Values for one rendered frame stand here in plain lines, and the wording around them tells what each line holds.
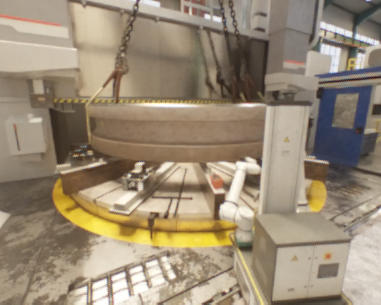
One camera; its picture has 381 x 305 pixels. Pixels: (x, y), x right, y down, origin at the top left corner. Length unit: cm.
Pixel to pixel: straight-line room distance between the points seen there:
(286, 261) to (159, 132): 232
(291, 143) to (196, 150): 153
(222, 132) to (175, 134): 77
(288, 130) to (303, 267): 100
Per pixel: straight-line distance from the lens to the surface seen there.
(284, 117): 171
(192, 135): 298
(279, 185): 185
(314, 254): 172
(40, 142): 530
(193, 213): 269
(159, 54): 590
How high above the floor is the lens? 175
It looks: 11 degrees down
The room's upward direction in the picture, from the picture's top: straight up
